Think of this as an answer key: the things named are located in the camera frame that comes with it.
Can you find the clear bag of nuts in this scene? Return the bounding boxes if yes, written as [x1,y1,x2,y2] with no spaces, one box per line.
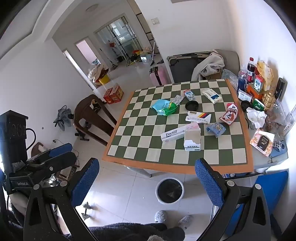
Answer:
[265,100,287,137]

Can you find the dark folding cot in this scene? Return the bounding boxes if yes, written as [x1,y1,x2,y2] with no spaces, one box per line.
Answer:
[167,52,215,82]

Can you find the yellow white plastic bag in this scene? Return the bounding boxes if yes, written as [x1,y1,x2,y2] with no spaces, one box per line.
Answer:
[257,60,274,91]

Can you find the tall black box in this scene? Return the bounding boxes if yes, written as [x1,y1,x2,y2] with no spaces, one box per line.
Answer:
[275,77,287,100]

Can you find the white round trash bin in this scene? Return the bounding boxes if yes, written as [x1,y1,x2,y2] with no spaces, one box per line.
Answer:
[155,177,185,204]

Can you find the black round lid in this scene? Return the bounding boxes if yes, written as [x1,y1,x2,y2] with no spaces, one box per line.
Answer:
[240,100,252,112]

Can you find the person's left forearm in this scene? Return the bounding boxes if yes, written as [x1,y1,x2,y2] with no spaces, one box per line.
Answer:
[0,204,30,241]

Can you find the crumpled white tissue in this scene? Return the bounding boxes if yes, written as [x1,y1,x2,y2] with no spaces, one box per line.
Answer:
[245,110,266,129]

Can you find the gold jar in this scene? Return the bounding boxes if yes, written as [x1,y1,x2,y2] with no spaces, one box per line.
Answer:
[264,91,278,112]

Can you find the cola bottle red label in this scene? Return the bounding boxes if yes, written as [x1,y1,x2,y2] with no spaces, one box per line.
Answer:
[247,57,255,83]

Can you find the pink suitcase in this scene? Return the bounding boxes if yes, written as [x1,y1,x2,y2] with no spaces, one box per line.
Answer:
[149,66,171,86]

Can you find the red snack packet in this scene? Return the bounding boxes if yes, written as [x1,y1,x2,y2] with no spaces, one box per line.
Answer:
[219,103,238,126]

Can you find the pink tissue pack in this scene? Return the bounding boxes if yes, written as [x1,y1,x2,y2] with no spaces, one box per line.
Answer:
[250,130,275,157]

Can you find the grey upholstered chair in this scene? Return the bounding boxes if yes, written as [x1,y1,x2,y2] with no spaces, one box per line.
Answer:
[215,49,240,77]

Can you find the white box coloured stripes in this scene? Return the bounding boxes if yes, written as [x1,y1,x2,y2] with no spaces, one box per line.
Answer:
[185,111,212,124]

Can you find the yellow bucket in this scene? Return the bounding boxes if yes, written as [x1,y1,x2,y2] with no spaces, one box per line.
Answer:
[98,74,110,86]

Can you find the broom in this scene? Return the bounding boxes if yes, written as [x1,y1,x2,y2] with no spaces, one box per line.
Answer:
[149,40,158,66]

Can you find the white blue medicine box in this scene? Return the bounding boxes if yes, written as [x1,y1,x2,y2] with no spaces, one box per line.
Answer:
[202,88,223,104]

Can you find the open white carton box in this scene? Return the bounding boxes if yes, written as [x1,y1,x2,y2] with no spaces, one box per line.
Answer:
[184,127,201,152]

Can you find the black floor exercise handle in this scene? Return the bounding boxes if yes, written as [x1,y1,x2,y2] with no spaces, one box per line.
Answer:
[74,131,89,142]

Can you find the person's leg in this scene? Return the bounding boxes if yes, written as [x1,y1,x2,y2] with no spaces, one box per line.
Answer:
[88,223,167,241]
[165,228,186,241]

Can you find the blue snack packet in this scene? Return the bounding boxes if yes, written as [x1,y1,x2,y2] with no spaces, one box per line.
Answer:
[206,122,226,138]

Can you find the white pink toothpaste box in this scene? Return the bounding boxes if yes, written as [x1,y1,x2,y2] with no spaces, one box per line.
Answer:
[161,122,200,143]

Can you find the small green tin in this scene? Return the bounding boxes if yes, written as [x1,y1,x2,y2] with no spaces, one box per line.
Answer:
[252,98,265,112]

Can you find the black coat rack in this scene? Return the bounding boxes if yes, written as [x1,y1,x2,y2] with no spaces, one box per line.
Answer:
[107,24,130,61]

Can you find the black round dish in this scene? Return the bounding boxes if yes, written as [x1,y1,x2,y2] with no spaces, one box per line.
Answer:
[185,100,199,111]

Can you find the blue liquid plastic bottle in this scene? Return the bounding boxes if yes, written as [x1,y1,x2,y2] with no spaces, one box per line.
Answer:
[238,66,248,92]

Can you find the silver blister pack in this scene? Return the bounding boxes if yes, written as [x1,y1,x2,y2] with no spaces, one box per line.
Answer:
[171,95,185,106]

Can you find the person's left leg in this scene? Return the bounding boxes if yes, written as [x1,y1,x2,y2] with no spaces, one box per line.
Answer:
[88,223,167,241]

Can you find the red cardboard box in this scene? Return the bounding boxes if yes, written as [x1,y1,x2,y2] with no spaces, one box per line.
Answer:
[103,85,124,105]

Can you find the clear white bottle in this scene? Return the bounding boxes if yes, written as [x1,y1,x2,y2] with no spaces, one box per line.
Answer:
[283,111,294,137]

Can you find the green white checkered mat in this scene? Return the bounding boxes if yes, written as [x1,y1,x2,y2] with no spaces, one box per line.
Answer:
[102,78,255,175]

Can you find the orange box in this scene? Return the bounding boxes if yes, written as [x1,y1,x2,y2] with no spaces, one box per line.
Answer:
[246,83,266,100]

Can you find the small metal dumbbell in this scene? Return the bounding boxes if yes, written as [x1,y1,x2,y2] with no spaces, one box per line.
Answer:
[81,202,97,220]

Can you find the person's right leg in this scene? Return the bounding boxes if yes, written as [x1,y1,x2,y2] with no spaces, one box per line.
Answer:
[165,228,186,241]

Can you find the white jacket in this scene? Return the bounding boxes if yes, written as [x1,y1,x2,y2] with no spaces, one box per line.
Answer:
[191,50,225,80]

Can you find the pale blue plastic bag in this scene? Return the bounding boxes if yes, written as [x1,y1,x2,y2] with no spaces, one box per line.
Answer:
[221,69,238,84]

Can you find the dark wooden chair legs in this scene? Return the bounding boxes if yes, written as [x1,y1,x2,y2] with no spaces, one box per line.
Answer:
[73,94,118,146]

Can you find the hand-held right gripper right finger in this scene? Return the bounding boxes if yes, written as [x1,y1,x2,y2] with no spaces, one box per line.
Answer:
[195,158,271,241]

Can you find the grey fuzzy slipper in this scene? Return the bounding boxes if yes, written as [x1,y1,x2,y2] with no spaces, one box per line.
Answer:
[178,215,193,225]
[154,210,166,223]

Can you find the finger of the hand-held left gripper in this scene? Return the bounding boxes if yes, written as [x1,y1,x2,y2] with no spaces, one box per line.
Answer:
[26,143,73,163]
[24,152,78,179]

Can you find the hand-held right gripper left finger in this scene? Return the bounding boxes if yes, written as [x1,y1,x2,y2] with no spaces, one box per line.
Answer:
[23,158,100,241]

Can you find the green blue wipes packet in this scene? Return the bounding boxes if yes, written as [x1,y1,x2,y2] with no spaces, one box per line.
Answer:
[151,99,179,116]

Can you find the pile of light clothes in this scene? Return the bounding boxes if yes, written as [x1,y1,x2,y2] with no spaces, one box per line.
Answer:
[88,64,109,81]

